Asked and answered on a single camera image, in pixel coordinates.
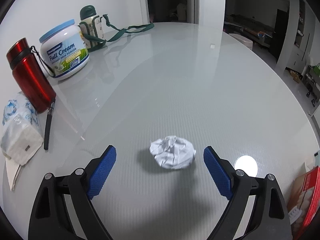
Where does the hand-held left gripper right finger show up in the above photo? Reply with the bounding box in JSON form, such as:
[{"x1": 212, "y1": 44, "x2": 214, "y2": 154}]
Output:
[{"x1": 203, "y1": 146, "x2": 293, "y2": 240}]

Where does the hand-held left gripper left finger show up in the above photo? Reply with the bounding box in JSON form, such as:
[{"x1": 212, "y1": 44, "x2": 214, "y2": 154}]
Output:
[{"x1": 28, "y1": 145, "x2": 117, "y2": 240}]

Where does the white paper ball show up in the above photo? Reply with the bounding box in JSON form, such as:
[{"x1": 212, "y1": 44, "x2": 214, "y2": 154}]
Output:
[{"x1": 149, "y1": 135, "x2": 197, "y2": 170}]

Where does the red cardboard box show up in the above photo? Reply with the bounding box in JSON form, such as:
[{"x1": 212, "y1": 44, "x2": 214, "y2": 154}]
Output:
[{"x1": 286, "y1": 165, "x2": 320, "y2": 240}]

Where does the black pen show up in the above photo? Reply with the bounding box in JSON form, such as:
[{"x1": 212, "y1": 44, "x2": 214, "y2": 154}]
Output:
[{"x1": 44, "y1": 99, "x2": 56, "y2": 151}]

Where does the white paper booklet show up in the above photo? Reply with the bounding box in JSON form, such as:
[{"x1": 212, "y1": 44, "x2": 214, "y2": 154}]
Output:
[{"x1": 5, "y1": 159, "x2": 23, "y2": 192}]

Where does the white tissue pack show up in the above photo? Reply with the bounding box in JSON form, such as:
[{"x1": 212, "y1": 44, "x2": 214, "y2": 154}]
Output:
[{"x1": 0, "y1": 91, "x2": 44, "y2": 166}]

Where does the red metal thermos bottle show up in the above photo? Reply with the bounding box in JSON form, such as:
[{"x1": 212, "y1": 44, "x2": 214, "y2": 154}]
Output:
[{"x1": 6, "y1": 37, "x2": 57, "y2": 113}]

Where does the white milk powder tub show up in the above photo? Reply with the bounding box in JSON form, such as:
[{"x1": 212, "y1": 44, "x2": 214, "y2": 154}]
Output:
[{"x1": 39, "y1": 19, "x2": 90, "y2": 81}]

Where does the low shoe rack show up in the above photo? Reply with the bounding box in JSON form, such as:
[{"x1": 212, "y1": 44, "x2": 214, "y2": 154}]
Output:
[{"x1": 305, "y1": 65, "x2": 320, "y2": 99}]

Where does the tall white shelf cabinet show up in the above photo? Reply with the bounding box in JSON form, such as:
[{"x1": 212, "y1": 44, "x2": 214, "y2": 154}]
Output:
[{"x1": 285, "y1": 0, "x2": 316, "y2": 71}]

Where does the green strapped water bottle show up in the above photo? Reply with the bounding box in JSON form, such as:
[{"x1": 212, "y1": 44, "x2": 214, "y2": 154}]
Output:
[{"x1": 79, "y1": 5, "x2": 155, "y2": 52}]

